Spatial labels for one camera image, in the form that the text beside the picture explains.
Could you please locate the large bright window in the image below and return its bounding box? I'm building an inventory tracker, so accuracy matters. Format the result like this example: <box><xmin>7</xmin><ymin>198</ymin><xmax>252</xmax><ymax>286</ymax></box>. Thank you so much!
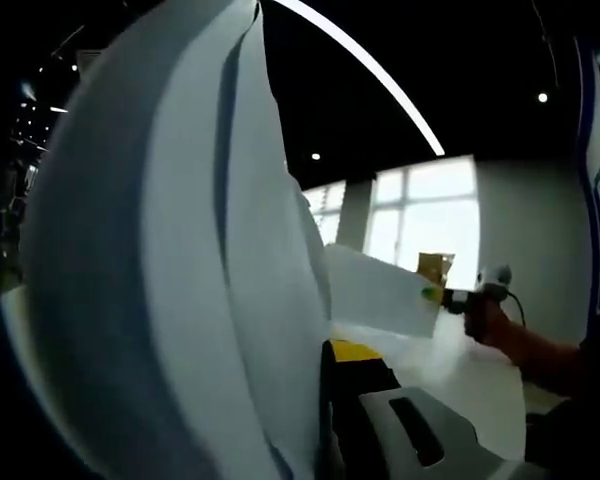
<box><xmin>304</xmin><ymin>154</ymin><xmax>481</xmax><ymax>294</ymax></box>

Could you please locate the long ceiling light strip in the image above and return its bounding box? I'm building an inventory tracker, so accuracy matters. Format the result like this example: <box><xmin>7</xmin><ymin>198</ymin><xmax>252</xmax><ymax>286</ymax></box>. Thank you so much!
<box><xmin>274</xmin><ymin>0</ymin><xmax>446</xmax><ymax>156</ymax></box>

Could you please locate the single white printing paper sheet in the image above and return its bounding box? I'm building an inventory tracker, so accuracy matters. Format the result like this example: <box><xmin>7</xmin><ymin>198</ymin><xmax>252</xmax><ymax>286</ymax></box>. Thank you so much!
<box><xmin>324</xmin><ymin>243</ymin><xmax>446</xmax><ymax>341</ymax></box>

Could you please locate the blue white wall poster board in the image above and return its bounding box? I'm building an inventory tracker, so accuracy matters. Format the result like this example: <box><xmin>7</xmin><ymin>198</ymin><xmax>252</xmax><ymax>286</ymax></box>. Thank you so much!
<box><xmin>574</xmin><ymin>37</ymin><xmax>600</xmax><ymax>321</ymax></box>

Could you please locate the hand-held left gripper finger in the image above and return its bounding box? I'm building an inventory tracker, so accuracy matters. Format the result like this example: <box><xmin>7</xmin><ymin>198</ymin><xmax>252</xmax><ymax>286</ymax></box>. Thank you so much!
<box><xmin>318</xmin><ymin>337</ymin><xmax>549</xmax><ymax>480</ymax></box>

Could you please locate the white cloth sheet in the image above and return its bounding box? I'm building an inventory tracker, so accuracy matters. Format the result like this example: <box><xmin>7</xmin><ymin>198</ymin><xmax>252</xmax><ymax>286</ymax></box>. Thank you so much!
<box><xmin>19</xmin><ymin>0</ymin><xmax>336</xmax><ymax>480</ymax></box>

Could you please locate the person's right hand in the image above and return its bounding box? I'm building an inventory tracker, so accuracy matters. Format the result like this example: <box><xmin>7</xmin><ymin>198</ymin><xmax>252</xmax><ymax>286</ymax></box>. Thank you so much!
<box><xmin>462</xmin><ymin>294</ymin><xmax>512</xmax><ymax>352</ymax></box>

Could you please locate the ceiling air conditioner vent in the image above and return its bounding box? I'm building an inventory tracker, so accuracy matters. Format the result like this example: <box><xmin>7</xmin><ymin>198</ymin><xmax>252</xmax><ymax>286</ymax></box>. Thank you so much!
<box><xmin>77</xmin><ymin>49</ymin><xmax>104</xmax><ymax>76</ymax></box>

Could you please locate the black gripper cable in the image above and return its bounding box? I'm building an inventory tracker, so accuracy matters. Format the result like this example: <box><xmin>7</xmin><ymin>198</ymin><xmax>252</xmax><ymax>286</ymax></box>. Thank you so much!
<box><xmin>509</xmin><ymin>292</ymin><xmax>527</xmax><ymax>324</ymax></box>

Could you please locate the brown cardboard box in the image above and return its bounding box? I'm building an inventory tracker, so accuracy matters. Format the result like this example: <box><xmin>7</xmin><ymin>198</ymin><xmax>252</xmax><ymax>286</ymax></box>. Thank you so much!
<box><xmin>418</xmin><ymin>252</ymin><xmax>456</xmax><ymax>290</ymax></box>

